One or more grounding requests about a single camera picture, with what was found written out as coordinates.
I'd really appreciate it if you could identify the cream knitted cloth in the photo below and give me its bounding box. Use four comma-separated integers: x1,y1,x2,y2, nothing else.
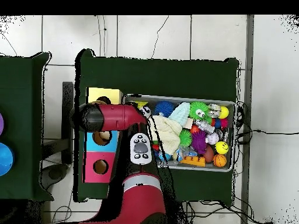
149,115,183,156

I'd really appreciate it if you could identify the metal mesh bin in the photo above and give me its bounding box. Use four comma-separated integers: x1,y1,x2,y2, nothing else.
122,93,237,173

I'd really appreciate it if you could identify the wooden box with three holes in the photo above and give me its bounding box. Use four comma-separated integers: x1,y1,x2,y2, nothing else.
82,87,124,184

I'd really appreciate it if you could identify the black and white soccer ball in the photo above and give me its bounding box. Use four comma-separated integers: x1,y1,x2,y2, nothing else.
140,106,152,119

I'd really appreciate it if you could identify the blue spiky ball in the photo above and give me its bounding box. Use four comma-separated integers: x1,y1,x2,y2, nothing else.
154,100,175,118

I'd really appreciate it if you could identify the mint knitted cloth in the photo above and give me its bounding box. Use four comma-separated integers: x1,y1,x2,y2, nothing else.
168,101,191,125

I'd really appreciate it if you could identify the small green spiky ball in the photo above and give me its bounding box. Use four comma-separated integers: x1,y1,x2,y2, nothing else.
178,128,193,148

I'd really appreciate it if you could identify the dark green table cloth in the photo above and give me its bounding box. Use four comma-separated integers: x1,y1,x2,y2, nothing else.
74,48,240,206
0,52,54,202

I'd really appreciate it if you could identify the green fuzzy ball with eyes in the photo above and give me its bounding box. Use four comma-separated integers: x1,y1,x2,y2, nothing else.
188,101,212,124

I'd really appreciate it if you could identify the purple spiky ball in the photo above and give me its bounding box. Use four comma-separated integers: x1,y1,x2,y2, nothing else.
190,130,208,155

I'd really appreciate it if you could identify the plain yellow ball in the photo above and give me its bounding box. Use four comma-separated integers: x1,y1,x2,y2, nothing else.
218,106,230,120

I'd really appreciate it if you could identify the yellow smiley ball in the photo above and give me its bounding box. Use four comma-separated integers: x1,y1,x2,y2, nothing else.
214,141,230,155

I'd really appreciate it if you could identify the orange toy basketball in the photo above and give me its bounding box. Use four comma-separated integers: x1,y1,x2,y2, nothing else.
213,153,227,168

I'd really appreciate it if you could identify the black upright panel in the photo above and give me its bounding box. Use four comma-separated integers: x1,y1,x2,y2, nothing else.
61,81,74,164

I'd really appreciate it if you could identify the dark grey stand base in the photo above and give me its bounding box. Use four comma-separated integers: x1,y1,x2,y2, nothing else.
40,163,68,190

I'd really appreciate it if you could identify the large blue ball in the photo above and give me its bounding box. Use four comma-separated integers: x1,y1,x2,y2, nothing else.
0,142,14,176

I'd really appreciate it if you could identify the thin black floor cable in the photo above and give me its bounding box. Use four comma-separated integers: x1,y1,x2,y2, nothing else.
150,15,169,60

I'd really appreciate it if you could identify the black power cable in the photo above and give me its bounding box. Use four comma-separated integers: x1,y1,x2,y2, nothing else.
237,129,299,137

